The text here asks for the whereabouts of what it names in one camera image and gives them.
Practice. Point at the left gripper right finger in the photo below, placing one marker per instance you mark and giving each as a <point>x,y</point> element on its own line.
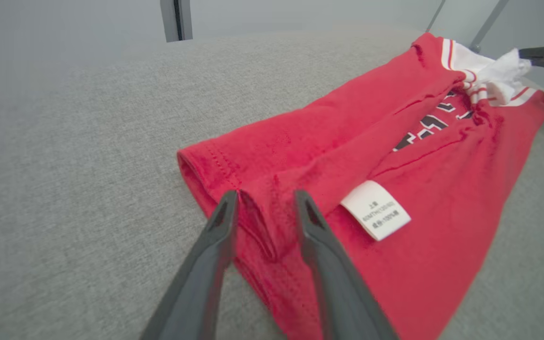
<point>347,307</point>

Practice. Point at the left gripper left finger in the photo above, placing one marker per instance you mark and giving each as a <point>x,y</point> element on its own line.
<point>196,302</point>

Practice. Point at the red white striped jersey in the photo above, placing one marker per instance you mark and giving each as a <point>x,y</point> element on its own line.
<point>442,236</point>

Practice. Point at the thin grey metal bar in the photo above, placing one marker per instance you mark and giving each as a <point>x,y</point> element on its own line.
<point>435,15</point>

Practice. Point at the grey partition edge frame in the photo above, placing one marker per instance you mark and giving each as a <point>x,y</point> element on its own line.
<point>489,21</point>

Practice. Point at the grey partition joint post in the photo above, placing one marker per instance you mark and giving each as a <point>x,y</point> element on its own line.
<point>168,19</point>

